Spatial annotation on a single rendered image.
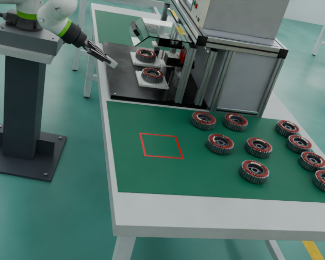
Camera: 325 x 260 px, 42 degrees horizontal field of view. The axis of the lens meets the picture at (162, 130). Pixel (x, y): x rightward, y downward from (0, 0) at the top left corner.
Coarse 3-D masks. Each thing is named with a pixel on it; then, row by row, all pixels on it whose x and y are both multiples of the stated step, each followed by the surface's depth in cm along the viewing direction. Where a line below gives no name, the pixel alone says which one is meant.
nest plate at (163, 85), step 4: (136, 72) 214; (140, 72) 215; (136, 76) 212; (140, 76) 211; (164, 76) 218; (140, 80) 207; (144, 80) 208; (164, 80) 213; (140, 84) 204; (144, 84) 205; (148, 84) 206; (152, 84) 207; (156, 84) 208; (160, 84) 209; (164, 84) 210; (160, 88) 207; (164, 88) 208; (168, 88) 208
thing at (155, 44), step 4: (156, 40) 229; (160, 40) 224; (164, 40) 224; (168, 40) 225; (156, 44) 226; (160, 44) 225; (164, 44) 225; (168, 44) 226; (172, 44) 227; (176, 44) 228; (180, 44) 230; (172, 48) 233; (180, 48) 228; (172, 52) 232
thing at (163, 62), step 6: (168, 54) 207; (174, 54) 209; (162, 60) 209; (168, 60) 204; (174, 60) 205; (168, 66) 206; (174, 66) 206; (180, 66) 207; (192, 66) 208; (180, 72) 215
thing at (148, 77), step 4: (148, 68) 213; (152, 68) 214; (144, 72) 208; (148, 72) 212; (152, 72) 214; (156, 72) 213; (160, 72) 212; (144, 76) 207; (148, 76) 206; (152, 76) 206; (156, 76) 206; (160, 76) 208; (148, 80) 207; (152, 80) 206; (156, 80) 207; (160, 80) 209
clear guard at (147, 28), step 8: (136, 24) 198; (144, 24) 192; (152, 24) 194; (160, 24) 197; (168, 24) 200; (176, 24) 203; (144, 32) 186; (152, 32) 185; (160, 32) 187; (168, 32) 190; (176, 32) 192; (184, 32) 195; (136, 40) 185; (176, 40) 184; (184, 40) 186; (192, 40) 188
